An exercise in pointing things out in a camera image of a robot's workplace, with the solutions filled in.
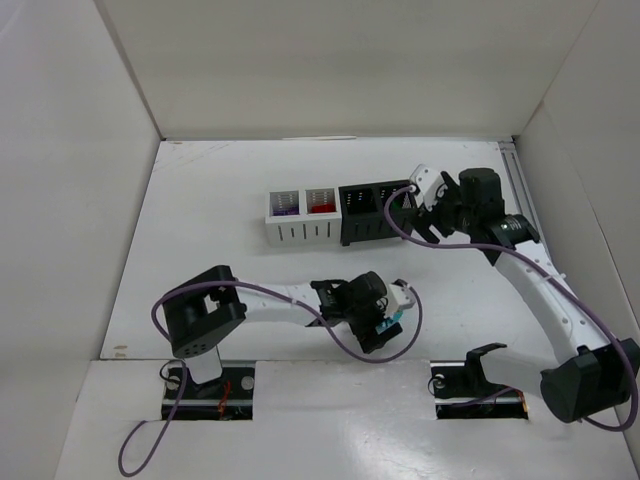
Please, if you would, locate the cyan lego brick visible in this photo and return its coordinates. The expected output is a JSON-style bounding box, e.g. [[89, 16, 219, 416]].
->
[[375, 312, 403, 338]]

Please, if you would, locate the red rounded lego brick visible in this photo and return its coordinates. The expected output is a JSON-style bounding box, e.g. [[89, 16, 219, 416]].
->
[[309, 203, 336, 214]]

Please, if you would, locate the purple lego brick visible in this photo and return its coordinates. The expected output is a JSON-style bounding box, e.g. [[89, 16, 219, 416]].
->
[[272, 208, 299, 217]]

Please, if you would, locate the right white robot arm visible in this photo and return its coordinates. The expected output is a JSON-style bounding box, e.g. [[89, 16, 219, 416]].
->
[[410, 165, 639, 432]]

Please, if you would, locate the white double container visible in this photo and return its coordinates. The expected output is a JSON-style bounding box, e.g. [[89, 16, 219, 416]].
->
[[264, 187, 342, 247]]

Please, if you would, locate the black double container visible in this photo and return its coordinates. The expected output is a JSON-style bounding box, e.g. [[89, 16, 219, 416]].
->
[[338, 180, 417, 247]]

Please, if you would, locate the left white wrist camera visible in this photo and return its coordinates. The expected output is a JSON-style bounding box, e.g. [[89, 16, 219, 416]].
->
[[384, 282, 416, 317]]

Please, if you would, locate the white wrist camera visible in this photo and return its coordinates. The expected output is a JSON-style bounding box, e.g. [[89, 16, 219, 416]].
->
[[409, 164, 448, 212], [384, 282, 416, 317]]

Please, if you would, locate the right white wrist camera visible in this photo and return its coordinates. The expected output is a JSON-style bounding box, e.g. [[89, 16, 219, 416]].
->
[[409, 164, 448, 212]]

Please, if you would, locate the aluminium rail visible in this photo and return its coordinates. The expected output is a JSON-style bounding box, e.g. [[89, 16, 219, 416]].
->
[[498, 139, 540, 230]]

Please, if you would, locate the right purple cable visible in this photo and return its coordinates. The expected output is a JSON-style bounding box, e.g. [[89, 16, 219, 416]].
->
[[382, 184, 640, 432]]

